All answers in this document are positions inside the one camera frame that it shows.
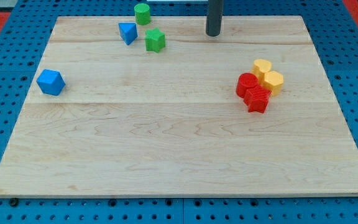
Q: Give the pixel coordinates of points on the yellow hexagon block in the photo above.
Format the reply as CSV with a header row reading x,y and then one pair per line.
x,y
273,81

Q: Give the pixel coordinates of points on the red star block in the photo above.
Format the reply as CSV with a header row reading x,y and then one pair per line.
x,y
257,99

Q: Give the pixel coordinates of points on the blue cube block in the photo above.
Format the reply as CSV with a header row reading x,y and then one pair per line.
x,y
50,82

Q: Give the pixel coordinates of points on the red cylinder block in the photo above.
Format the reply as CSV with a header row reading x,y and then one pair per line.
x,y
246,81

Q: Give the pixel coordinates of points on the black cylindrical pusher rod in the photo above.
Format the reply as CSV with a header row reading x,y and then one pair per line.
x,y
214,17

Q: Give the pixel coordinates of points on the light wooden board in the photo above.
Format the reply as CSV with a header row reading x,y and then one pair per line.
x,y
136,124

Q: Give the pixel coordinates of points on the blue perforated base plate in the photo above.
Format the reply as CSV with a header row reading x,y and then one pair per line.
x,y
23,40

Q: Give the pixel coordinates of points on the blue triangular prism block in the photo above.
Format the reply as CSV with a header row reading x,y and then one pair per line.
x,y
128,32

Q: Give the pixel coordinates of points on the green cylinder block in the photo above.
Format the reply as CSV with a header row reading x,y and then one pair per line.
x,y
142,14

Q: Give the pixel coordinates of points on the green star block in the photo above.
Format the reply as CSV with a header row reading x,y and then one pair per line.
x,y
154,40

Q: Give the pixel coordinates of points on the yellow heart block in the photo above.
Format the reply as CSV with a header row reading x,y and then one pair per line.
x,y
260,68

